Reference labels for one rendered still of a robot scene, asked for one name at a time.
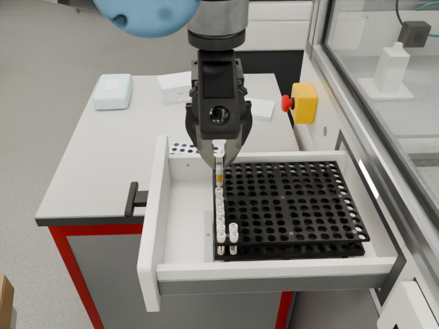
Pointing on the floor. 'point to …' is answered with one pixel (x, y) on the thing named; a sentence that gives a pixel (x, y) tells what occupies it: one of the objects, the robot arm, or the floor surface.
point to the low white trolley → (92, 252)
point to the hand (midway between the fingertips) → (219, 164)
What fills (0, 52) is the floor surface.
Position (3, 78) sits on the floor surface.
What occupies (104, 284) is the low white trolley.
